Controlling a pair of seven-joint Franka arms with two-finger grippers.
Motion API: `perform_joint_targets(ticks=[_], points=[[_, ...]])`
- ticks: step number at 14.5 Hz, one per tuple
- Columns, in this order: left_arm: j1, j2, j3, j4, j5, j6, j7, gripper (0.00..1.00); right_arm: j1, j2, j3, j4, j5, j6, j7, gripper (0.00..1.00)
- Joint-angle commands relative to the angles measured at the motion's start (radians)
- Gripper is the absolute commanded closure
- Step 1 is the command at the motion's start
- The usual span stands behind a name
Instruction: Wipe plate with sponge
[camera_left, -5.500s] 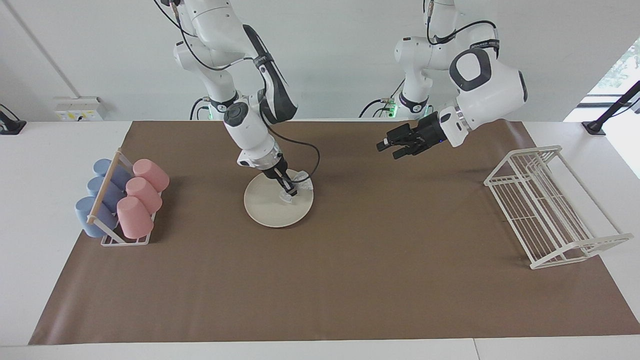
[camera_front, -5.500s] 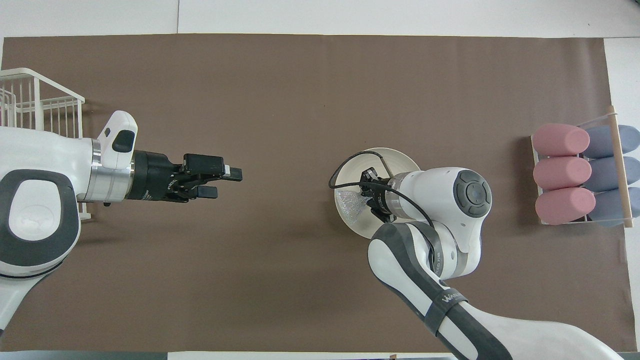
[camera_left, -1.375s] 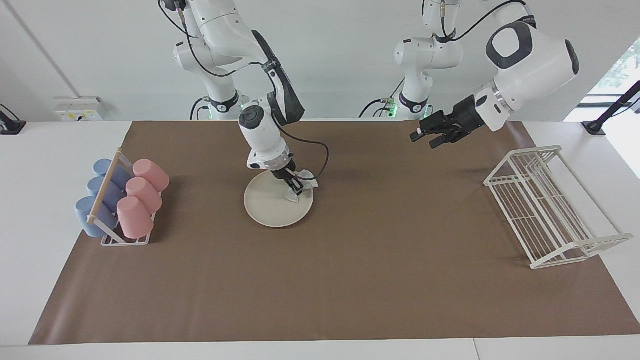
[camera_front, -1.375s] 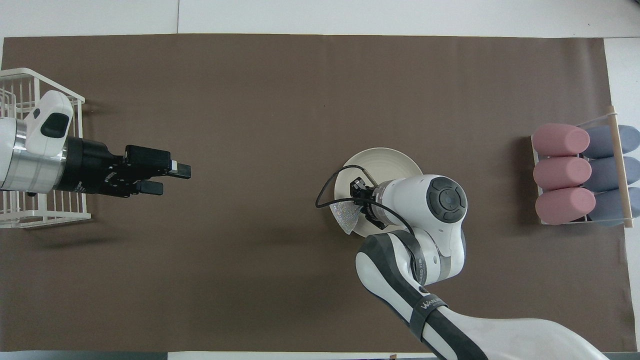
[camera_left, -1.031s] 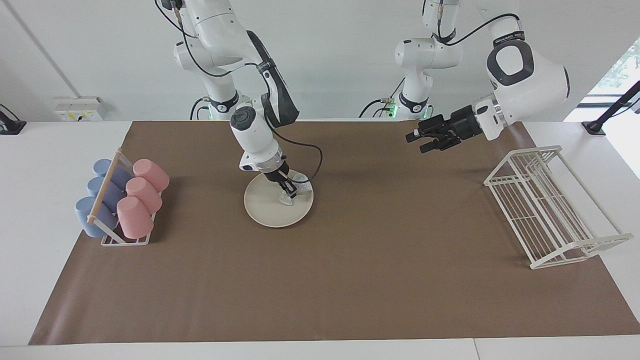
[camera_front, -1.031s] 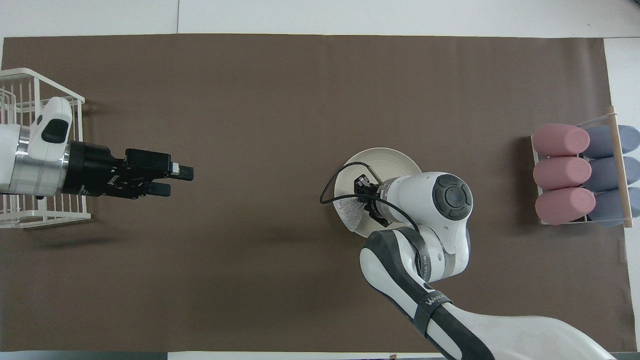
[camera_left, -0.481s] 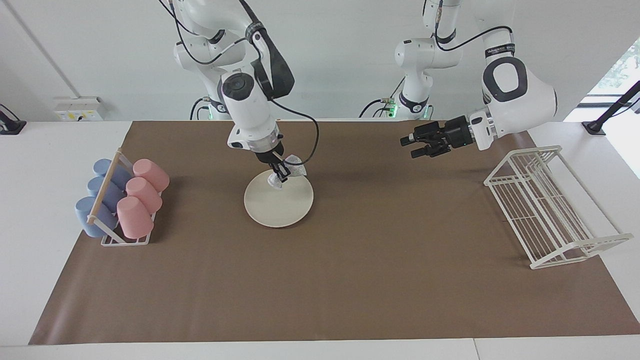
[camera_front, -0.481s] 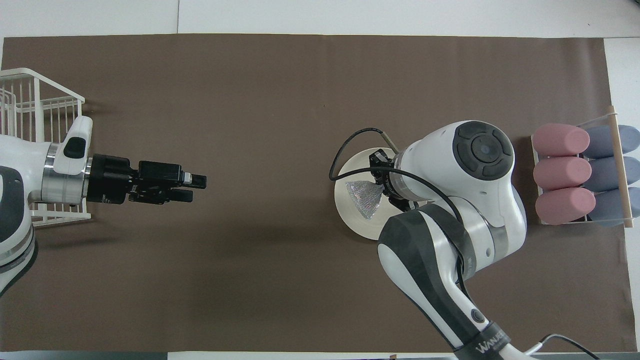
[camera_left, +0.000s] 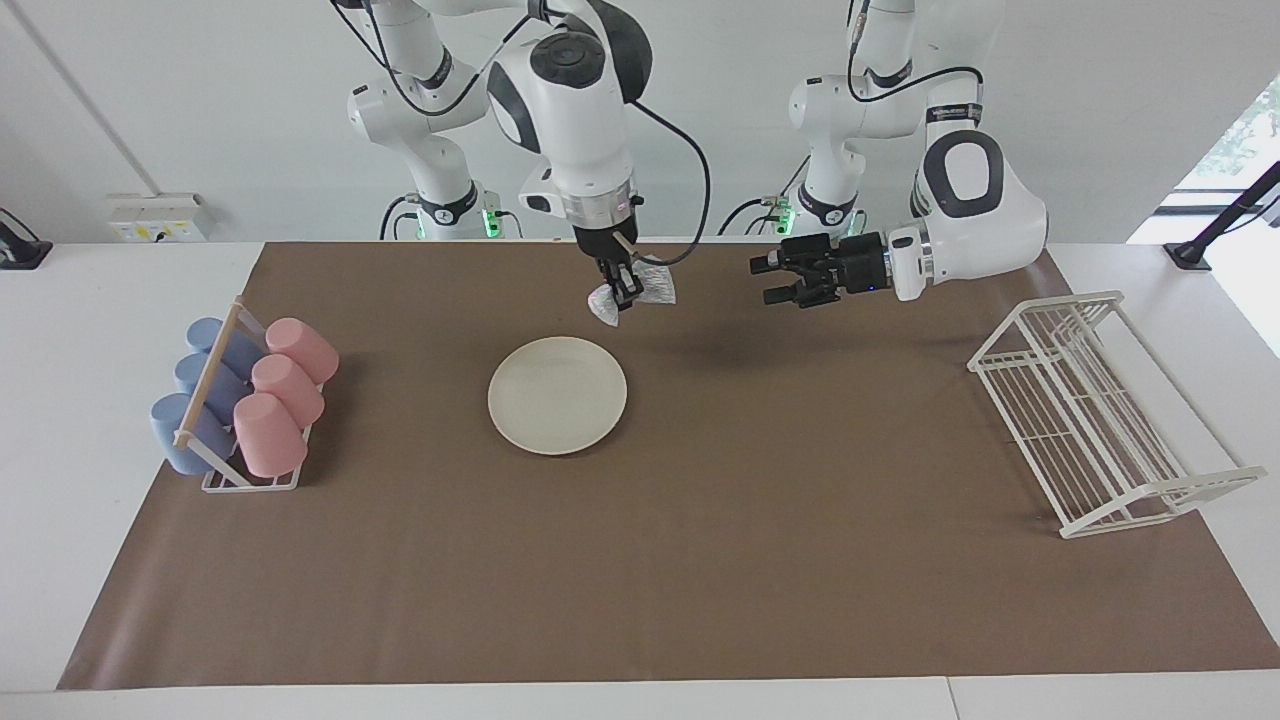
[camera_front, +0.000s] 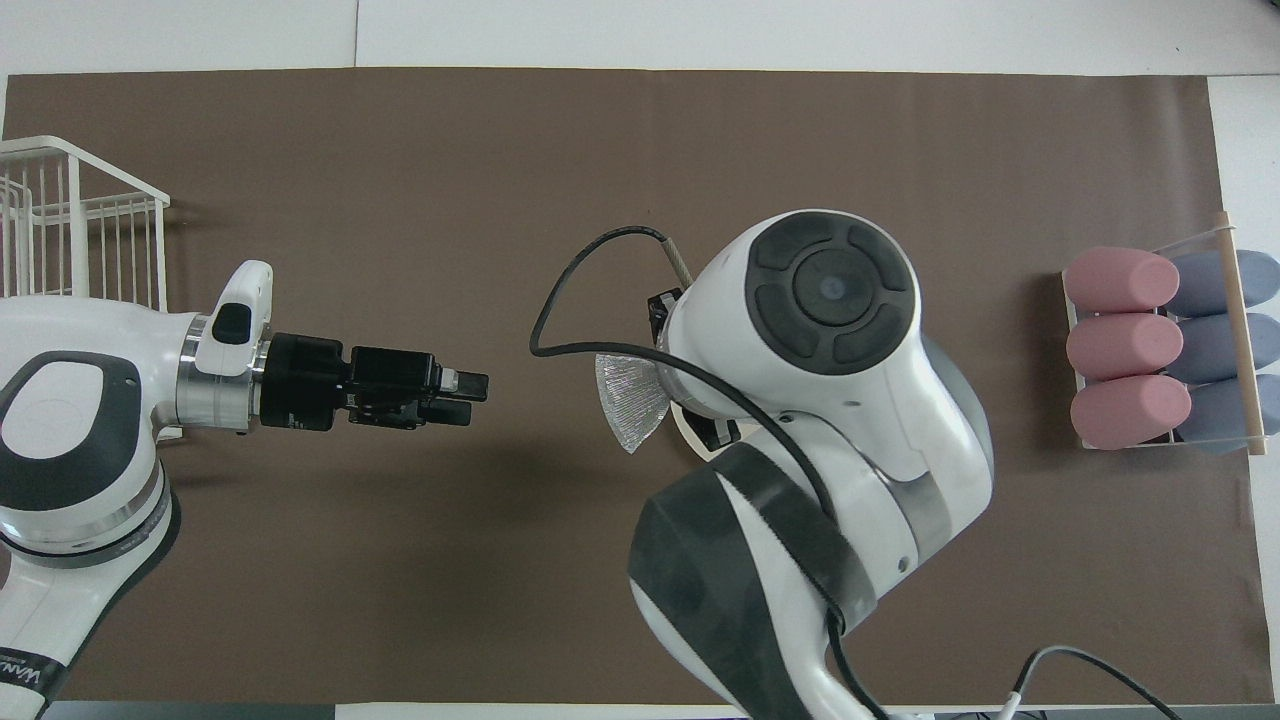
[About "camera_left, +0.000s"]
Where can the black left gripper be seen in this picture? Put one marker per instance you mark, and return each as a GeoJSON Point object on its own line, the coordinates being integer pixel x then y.
{"type": "Point", "coordinates": [850, 268]}

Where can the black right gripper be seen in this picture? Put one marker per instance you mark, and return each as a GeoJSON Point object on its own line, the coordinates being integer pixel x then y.
{"type": "Point", "coordinates": [605, 243]}

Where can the clear glass cup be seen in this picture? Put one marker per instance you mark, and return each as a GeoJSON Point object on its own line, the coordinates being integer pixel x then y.
{"type": "Point", "coordinates": [655, 285]}

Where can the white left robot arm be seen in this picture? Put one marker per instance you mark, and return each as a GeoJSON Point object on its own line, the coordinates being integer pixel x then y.
{"type": "Point", "coordinates": [985, 225]}

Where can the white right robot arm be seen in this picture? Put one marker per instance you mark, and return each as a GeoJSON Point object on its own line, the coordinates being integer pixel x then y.
{"type": "Point", "coordinates": [575, 130]}

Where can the round white plate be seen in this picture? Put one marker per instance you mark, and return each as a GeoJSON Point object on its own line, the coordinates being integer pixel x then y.
{"type": "Point", "coordinates": [557, 396]}

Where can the brown paper table mat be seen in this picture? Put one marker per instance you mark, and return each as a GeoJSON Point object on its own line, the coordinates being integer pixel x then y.
{"type": "Point", "coordinates": [700, 560]}

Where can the pink plastic cup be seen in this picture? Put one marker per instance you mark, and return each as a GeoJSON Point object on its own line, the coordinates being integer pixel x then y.
{"type": "Point", "coordinates": [290, 390]}
{"type": "Point", "coordinates": [303, 348]}
{"type": "Point", "coordinates": [268, 435]}

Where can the blue plastic cup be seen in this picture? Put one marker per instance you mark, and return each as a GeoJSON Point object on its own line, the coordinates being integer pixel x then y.
{"type": "Point", "coordinates": [235, 345]}
{"type": "Point", "coordinates": [195, 375]}
{"type": "Point", "coordinates": [170, 430]}

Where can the white cup holder rack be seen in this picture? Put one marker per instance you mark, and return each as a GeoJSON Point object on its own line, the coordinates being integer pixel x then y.
{"type": "Point", "coordinates": [205, 390]}

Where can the black angled stand pole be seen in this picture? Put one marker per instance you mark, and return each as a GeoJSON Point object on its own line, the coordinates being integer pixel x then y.
{"type": "Point", "coordinates": [1225, 220]}

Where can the bright window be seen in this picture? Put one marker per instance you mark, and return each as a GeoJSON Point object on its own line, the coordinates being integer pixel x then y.
{"type": "Point", "coordinates": [1245, 130]}

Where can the white wall power strip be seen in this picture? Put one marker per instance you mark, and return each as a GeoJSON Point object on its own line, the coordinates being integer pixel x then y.
{"type": "Point", "coordinates": [155, 218]}

